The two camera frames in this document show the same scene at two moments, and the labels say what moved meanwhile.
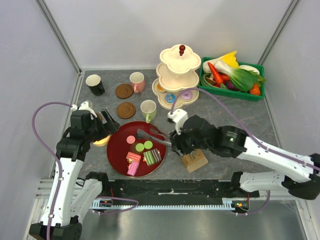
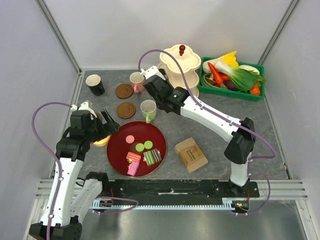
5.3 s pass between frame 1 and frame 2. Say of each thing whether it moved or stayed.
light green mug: stayed
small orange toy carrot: stayed
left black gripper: stayed
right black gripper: moved
